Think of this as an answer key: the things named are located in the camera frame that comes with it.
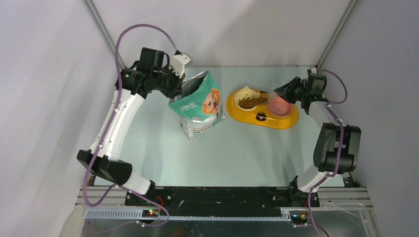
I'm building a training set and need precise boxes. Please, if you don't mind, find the brown pet food kibble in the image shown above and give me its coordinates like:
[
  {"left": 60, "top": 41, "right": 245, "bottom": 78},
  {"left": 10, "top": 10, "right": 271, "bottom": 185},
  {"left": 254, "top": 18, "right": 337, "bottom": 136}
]
[{"left": 238, "top": 97, "right": 268, "bottom": 109}]

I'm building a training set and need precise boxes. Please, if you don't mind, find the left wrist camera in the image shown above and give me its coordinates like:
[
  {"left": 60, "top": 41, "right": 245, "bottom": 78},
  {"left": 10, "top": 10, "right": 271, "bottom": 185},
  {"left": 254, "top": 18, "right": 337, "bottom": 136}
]
[{"left": 170, "top": 51, "right": 193, "bottom": 78}]

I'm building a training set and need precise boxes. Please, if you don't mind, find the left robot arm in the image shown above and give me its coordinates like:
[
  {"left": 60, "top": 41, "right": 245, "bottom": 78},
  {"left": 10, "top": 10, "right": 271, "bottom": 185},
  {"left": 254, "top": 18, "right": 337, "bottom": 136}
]
[{"left": 77, "top": 47, "right": 193, "bottom": 206}]

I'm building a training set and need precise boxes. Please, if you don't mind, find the pink ceramic bowl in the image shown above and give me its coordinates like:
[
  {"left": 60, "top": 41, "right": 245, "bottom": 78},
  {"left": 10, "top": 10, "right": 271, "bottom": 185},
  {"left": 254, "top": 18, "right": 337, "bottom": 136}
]
[{"left": 267, "top": 97, "right": 293, "bottom": 118}]

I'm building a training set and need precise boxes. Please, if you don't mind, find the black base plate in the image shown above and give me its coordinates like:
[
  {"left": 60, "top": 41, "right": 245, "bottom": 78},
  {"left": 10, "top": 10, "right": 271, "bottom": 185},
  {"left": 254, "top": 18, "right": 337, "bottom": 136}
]
[{"left": 125, "top": 185, "right": 320, "bottom": 218}]

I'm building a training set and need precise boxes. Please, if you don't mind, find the cream ceramic bowl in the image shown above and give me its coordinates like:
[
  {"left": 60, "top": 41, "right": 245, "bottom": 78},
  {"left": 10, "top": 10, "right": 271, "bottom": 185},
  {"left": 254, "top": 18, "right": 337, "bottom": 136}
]
[{"left": 233, "top": 86, "right": 260, "bottom": 111}]

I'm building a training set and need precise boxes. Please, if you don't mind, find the yellow double bowl stand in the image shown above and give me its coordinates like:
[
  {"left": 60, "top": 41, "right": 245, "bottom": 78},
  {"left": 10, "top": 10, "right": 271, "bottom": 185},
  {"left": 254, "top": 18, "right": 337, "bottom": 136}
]
[{"left": 226, "top": 90, "right": 299, "bottom": 129}]

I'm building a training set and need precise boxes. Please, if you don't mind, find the clear plastic scoop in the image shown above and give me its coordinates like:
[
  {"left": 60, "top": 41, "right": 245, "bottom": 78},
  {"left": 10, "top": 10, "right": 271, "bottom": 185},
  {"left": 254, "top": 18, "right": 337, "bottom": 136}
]
[{"left": 250, "top": 92, "right": 279, "bottom": 107}]

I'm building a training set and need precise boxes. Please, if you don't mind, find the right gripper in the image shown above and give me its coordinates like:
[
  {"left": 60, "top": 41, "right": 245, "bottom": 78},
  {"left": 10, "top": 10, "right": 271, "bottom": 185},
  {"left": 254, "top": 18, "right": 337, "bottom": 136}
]
[{"left": 274, "top": 77, "right": 309, "bottom": 104}]

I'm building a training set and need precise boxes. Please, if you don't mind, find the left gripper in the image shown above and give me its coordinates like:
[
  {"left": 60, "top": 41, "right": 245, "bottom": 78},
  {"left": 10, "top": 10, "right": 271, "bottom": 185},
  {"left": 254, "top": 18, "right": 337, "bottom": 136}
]
[{"left": 152, "top": 64, "right": 184, "bottom": 100}]

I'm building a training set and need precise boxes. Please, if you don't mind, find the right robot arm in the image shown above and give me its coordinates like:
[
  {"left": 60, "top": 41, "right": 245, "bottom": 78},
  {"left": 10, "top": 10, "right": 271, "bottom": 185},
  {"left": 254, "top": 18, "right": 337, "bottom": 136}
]
[{"left": 274, "top": 72, "right": 361, "bottom": 206}]

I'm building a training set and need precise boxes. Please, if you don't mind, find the green pet food bag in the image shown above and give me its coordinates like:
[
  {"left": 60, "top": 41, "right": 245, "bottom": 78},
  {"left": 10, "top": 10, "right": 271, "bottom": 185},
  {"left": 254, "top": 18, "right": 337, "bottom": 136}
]
[{"left": 168, "top": 71, "right": 225, "bottom": 140}]

